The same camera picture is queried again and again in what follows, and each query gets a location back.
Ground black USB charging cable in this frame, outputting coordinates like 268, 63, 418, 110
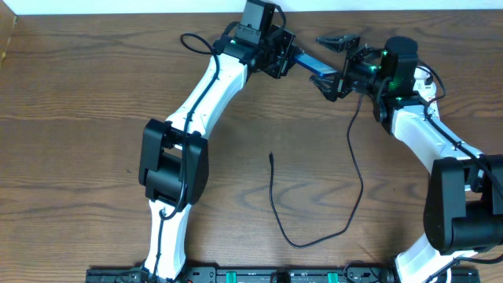
268, 92, 365, 249

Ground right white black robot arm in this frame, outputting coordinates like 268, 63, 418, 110
312, 35, 502, 282

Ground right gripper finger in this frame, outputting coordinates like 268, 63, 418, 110
310, 75, 338, 101
316, 35, 360, 53

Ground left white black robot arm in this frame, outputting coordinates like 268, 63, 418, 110
138, 22, 298, 282

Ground blue Galaxy smartphone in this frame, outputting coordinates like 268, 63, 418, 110
294, 53, 337, 77

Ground white power strip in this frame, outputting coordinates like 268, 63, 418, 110
413, 66, 437, 102

